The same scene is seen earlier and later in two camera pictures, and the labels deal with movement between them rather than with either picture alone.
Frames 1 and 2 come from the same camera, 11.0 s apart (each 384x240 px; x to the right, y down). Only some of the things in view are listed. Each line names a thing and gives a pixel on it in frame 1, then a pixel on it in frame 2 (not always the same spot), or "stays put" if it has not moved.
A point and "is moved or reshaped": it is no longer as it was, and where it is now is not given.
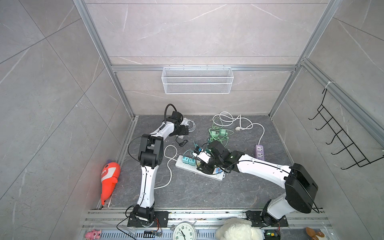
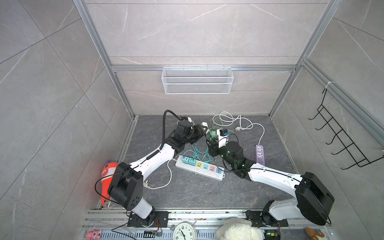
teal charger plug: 185,160 stays put
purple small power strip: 259,152 stays put
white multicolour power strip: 218,174 stays put
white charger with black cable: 184,142 is moved or reshaped
